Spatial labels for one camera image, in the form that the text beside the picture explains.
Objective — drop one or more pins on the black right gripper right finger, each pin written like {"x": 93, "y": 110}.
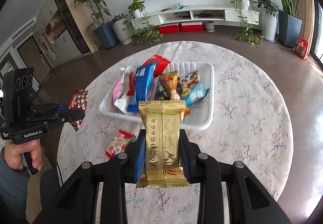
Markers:
{"x": 188, "y": 156}

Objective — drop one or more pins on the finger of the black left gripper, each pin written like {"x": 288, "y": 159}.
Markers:
{"x": 61, "y": 109}

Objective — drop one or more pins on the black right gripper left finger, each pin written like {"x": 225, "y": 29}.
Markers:
{"x": 135, "y": 164}

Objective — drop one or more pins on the green white snack packet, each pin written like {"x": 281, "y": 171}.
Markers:
{"x": 133, "y": 139}

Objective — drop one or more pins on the red heart pattern snack packet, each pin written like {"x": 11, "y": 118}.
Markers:
{"x": 79, "y": 101}

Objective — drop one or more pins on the lychee print snack packet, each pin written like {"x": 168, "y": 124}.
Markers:
{"x": 119, "y": 144}

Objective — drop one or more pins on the gold snack bar packet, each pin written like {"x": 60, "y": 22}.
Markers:
{"x": 162, "y": 163}

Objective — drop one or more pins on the teal snack packet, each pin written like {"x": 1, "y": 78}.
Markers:
{"x": 193, "y": 94}

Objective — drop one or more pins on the pink snack packet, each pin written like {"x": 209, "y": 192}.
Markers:
{"x": 119, "y": 87}

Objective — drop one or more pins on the dark black snack packet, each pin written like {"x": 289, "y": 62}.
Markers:
{"x": 158, "y": 90}

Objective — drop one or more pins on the panda print snack packet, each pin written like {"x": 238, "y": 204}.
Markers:
{"x": 189, "y": 80}

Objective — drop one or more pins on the orange snack packet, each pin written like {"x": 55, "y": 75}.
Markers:
{"x": 169, "y": 81}

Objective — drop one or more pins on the blue snack packet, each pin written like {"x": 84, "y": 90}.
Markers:
{"x": 143, "y": 81}

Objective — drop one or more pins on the red Mylikes snack bag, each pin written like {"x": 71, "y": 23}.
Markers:
{"x": 160, "y": 67}

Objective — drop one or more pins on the person's left forearm grey sleeve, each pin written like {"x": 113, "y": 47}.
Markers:
{"x": 13, "y": 191}

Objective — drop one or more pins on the white plastic tray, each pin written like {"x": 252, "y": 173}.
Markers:
{"x": 164, "y": 102}

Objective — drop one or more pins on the floral white tablecloth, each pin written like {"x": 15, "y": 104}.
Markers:
{"x": 243, "y": 118}

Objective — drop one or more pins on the wooden display cabinet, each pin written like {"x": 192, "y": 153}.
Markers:
{"x": 60, "y": 32}

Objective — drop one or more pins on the blue planter plant left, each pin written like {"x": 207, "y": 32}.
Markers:
{"x": 98, "y": 25}

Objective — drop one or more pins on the white ribbed pot plant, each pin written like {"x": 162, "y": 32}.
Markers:
{"x": 120, "y": 28}

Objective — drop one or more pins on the trailing plant on console left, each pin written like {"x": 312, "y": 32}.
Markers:
{"x": 141, "y": 25}

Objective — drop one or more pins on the red storage box left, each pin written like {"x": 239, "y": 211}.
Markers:
{"x": 169, "y": 28}

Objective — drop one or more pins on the red storage box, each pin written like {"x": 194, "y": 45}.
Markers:
{"x": 196, "y": 26}
{"x": 169, "y": 28}

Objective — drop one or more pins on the red storage box right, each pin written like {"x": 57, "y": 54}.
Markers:
{"x": 196, "y": 26}

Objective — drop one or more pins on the small grey pot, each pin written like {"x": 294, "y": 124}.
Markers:
{"x": 209, "y": 26}

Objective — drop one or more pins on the hanging plant on console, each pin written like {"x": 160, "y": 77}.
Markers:
{"x": 247, "y": 20}

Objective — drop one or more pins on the white TV console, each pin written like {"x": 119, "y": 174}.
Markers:
{"x": 221, "y": 15}

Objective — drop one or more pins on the red gift box on floor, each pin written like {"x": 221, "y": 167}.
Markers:
{"x": 302, "y": 49}

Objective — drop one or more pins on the blue planter tall plant right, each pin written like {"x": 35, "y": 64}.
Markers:
{"x": 289, "y": 23}

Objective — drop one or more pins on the white pot plant right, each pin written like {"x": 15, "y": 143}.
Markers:
{"x": 268, "y": 19}

